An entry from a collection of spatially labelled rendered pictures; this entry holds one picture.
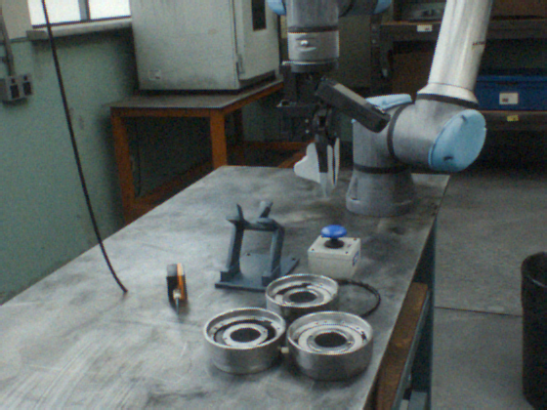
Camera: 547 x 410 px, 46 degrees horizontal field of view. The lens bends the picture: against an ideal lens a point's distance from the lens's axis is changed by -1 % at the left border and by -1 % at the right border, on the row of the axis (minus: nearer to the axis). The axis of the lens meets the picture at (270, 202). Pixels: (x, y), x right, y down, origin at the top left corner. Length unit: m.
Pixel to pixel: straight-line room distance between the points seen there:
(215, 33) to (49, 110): 0.82
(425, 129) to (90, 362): 0.70
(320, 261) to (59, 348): 0.41
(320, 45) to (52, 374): 0.57
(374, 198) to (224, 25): 1.89
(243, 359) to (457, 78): 0.68
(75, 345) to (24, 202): 1.94
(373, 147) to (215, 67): 1.89
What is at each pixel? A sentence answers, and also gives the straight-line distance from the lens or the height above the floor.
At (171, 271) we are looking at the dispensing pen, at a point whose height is 0.84.
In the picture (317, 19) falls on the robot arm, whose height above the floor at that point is 1.20.
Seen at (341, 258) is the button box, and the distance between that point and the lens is 1.02.
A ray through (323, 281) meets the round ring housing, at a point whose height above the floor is 0.83.
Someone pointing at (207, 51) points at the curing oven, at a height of 0.99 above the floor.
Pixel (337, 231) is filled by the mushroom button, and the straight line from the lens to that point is 1.03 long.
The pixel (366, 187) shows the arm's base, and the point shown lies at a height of 0.86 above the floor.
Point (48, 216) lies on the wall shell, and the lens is 2.96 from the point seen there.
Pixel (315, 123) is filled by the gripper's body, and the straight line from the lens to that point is 0.97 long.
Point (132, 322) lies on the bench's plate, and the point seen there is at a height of 0.80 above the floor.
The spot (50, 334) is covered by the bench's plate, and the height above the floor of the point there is 0.80.
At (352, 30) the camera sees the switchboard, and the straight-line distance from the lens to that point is 4.63.
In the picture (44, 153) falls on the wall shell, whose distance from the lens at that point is 2.93.
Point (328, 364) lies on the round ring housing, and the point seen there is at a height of 0.83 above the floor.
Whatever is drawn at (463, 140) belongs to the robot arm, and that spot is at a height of 0.97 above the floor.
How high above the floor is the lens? 1.24
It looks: 18 degrees down
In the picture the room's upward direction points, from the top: 3 degrees counter-clockwise
